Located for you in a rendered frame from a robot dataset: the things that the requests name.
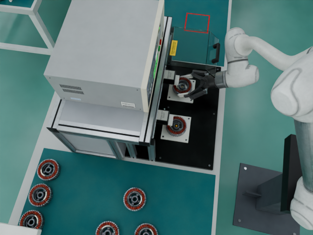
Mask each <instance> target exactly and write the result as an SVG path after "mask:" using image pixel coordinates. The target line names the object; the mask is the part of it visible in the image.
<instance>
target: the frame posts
mask: <svg viewBox="0 0 313 235"><path fill-rule="evenodd" d="M126 146H127V149H128V151H129V154H130V157H131V158H133V157H134V158H135V159H136V156H137V151H136V147H135V145H134V144H127V143H126ZM148 154H149V161H151V160H153V161H154V162H155V158H156V148H155V139H154V138H152V139H151V142H150V147H148Z"/></svg>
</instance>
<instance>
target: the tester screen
mask: <svg viewBox="0 0 313 235"><path fill-rule="evenodd" d="M156 53H157V42H156V48H155V52H154V57H153V62H152V67H151V72H150V78H149V83H148V87H147V95H148V103H149V101H150V89H151V84H152V83H153V81H154V69H153V67H154V62H155V57H156ZM148 106H149V104H148Z"/></svg>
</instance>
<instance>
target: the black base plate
mask: <svg viewBox="0 0 313 235"><path fill-rule="evenodd" d="M166 69H168V70H175V71H176V75H179V76H184V75H186V74H190V73H192V71H193V70H200V69H190V68H182V67H175V66H168V65H166ZM200 71H205V70H200ZM189 79H191V80H196V83H195V89H196V88H197V87H198V86H199V85H200V80H199V79H197V78H195V77H193V78H189ZM168 91H169V84H165V83H164V84H163V89H162V94H161V100H160V105H159V109H161V110H164V108H165V110H168V111H170V114H172V115H179V116H186V117H191V124H190V132H189V140H188V143H184V142H178V141H172V140H165V139H161V133H162V127H163V125H162V124H156V129H155V134H154V139H155V148H156V158H155V162H160V163H166V164H172V165H178V166H186V167H193V168H198V169H204V170H211V171H212V170H213V162H214V151H215V139H216V127H217V115H218V99H219V88H213V89H208V90H207V93H208V94H207V95H202V96H200V97H198V98H195V99H194V100H193V103H186V102H179V101H172V100H167V96H168ZM135 147H136V151H137V156H136V159H142V160H148V161H149V154H148V147H147V146H142V145H135Z"/></svg>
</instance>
